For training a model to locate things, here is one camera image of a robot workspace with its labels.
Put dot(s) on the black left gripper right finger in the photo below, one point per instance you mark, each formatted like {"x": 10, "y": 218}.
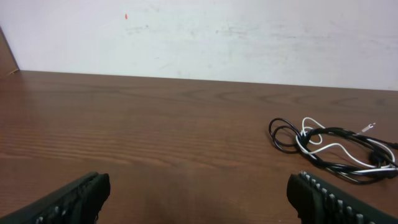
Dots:
{"x": 318, "y": 202}

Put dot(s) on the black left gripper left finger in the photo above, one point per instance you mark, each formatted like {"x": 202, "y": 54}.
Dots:
{"x": 78, "y": 202}

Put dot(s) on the brown side panel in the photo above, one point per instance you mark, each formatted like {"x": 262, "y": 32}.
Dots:
{"x": 8, "y": 63}

